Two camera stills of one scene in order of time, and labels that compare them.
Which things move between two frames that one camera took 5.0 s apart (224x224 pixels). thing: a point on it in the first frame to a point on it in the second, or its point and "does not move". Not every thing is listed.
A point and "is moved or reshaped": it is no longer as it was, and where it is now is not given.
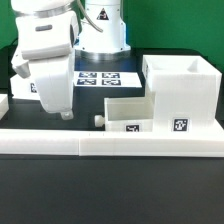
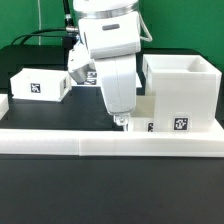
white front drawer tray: (127, 114) is moved or reshaped
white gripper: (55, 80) to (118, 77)
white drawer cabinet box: (186, 91) does not move
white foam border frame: (88, 142) does not move
